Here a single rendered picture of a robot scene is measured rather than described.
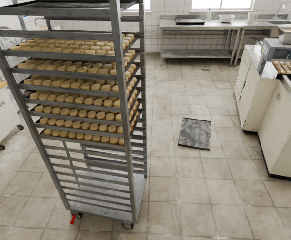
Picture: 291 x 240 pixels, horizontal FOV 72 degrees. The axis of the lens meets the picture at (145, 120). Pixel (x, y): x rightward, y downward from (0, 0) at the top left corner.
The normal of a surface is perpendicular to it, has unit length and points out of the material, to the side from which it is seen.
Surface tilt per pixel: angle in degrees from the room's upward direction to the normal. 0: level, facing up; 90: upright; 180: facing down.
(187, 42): 90
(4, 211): 0
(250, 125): 90
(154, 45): 90
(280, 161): 90
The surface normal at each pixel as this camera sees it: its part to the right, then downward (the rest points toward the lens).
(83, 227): -0.02, -0.80
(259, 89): -0.26, 0.58
